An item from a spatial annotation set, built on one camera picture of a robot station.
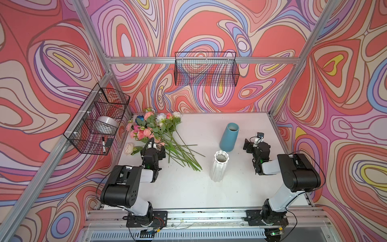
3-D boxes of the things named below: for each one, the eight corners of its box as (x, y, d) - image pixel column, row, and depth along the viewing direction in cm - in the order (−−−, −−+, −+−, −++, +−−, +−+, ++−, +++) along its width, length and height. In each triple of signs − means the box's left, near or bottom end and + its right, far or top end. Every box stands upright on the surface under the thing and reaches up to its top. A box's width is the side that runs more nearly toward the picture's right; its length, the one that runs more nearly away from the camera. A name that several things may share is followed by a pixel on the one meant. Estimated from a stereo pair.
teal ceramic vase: (220, 151, 98) (225, 133, 83) (219, 141, 104) (223, 122, 88) (233, 151, 98) (240, 133, 83) (231, 141, 104) (237, 122, 88)
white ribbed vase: (209, 180, 88) (213, 161, 70) (212, 168, 92) (216, 149, 74) (220, 183, 86) (227, 165, 69) (222, 172, 91) (229, 152, 73)
